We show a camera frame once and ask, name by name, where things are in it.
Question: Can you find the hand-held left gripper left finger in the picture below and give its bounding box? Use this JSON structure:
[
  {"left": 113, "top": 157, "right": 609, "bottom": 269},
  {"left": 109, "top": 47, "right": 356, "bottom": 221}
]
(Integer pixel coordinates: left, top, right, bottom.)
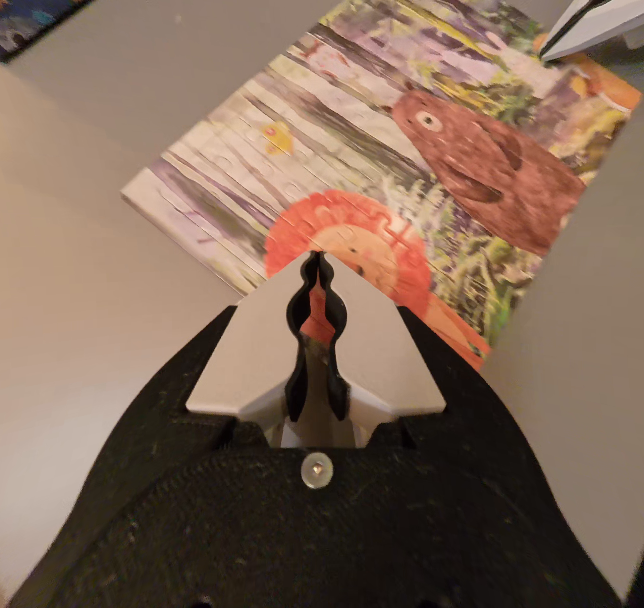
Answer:
[{"left": 186, "top": 253, "right": 320, "bottom": 424}]

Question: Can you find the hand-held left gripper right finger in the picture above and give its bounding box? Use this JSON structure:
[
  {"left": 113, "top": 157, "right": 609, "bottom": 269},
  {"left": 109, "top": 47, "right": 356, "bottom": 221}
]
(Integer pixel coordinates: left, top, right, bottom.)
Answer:
[{"left": 319, "top": 255, "right": 447, "bottom": 428}]

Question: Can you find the forest animal jigsaw puzzle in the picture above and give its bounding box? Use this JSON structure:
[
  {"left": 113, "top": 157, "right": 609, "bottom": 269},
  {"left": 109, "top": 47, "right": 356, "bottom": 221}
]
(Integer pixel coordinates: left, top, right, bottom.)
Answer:
[{"left": 121, "top": 0, "right": 642, "bottom": 372}]

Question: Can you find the illustrated puzzle box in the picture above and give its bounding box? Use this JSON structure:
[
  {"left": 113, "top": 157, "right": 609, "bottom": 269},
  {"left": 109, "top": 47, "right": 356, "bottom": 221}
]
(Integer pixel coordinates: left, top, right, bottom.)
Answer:
[{"left": 0, "top": 0, "right": 147, "bottom": 63}]

